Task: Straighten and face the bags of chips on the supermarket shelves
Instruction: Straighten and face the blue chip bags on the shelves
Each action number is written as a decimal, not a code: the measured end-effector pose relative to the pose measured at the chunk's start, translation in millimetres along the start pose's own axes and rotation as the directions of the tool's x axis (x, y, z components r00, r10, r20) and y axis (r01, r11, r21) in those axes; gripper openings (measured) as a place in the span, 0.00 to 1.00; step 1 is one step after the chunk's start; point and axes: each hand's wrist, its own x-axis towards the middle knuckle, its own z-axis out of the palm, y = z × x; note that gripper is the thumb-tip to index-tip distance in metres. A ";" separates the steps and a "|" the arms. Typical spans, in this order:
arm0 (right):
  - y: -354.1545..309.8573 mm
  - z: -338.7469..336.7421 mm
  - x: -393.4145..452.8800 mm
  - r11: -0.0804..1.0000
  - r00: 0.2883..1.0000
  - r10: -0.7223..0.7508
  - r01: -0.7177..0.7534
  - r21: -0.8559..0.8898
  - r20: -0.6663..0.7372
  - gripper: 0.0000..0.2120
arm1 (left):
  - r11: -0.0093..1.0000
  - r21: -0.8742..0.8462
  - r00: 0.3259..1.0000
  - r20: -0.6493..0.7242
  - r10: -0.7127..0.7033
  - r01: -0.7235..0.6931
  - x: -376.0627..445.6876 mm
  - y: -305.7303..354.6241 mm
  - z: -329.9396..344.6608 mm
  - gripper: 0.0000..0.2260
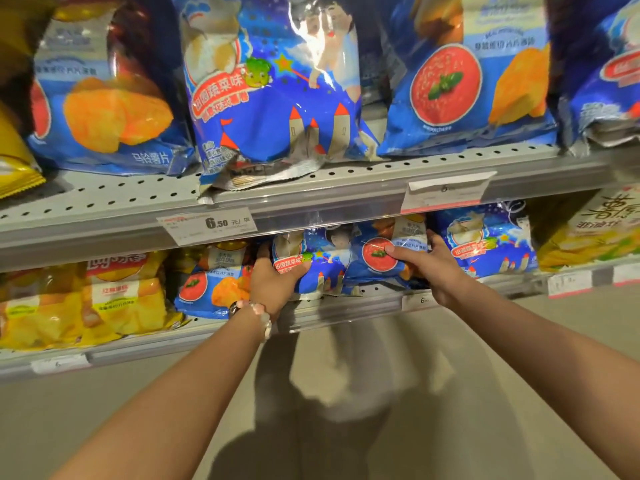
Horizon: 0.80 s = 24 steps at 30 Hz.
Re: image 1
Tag dark blue snack bag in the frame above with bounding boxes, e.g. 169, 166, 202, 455
271, 225, 352, 301
172, 0, 382, 193

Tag person's right hand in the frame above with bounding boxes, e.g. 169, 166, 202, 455
383, 229, 469, 309

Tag blue potato chips bag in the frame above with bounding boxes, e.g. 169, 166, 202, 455
343, 214, 432, 291
377, 0, 559, 158

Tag white price tag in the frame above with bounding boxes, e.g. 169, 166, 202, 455
547, 270, 594, 300
399, 170, 499, 216
30, 353, 93, 376
401, 291, 441, 313
611, 261, 640, 289
156, 206, 259, 247

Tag person's right forearm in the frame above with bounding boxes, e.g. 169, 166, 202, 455
439, 279, 640, 480

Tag person's left forearm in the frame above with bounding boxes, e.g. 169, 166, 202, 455
49, 304, 273, 480

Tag grey metal shelf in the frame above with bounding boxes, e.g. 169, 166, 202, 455
0, 139, 640, 273
0, 272, 551, 383
537, 254, 640, 301

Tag pink bead bracelet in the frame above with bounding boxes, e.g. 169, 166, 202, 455
235, 300, 274, 344

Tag person's left hand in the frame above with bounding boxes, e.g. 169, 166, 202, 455
249, 243, 313, 323

